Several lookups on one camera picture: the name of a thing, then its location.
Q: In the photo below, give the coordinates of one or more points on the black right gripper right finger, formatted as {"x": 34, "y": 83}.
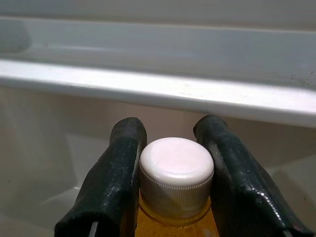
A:
{"x": 242, "y": 187}

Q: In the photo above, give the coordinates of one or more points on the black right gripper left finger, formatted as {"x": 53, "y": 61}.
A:
{"x": 111, "y": 185}

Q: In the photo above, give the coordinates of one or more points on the orange drink bottle white cap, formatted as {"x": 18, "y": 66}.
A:
{"x": 176, "y": 168}

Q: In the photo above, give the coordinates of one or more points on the white fridge door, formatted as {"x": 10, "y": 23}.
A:
{"x": 158, "y": 86}

